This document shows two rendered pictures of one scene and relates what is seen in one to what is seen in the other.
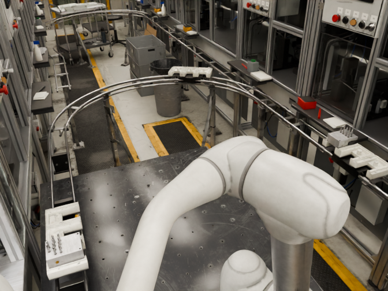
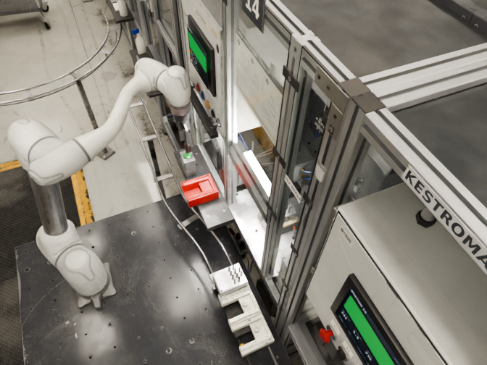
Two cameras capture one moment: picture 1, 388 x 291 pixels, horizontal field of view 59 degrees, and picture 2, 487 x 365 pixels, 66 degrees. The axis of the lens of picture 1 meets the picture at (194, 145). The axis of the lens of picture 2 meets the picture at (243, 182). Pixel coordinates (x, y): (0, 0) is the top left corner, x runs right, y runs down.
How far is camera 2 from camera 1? 174 cm
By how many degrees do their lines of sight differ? 96
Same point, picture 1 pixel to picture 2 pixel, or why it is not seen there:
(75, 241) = (221, 282)
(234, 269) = (87, 253)
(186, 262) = (132, 328)
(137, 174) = not seen: outside the picture
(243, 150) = (50, 143)
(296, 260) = not seen: hidden behind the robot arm
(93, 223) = not seen: outside the picture
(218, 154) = (67, 144)
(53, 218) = (261, 331)
